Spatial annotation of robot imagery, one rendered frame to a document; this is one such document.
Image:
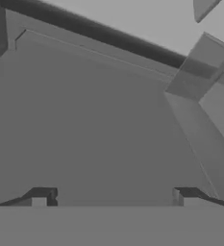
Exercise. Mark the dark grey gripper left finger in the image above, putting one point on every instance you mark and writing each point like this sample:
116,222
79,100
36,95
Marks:
39,193

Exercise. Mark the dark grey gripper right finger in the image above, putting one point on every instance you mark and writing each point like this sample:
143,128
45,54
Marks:
193,193

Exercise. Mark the grey fridge door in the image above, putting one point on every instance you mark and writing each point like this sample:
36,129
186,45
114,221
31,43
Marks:
84,128

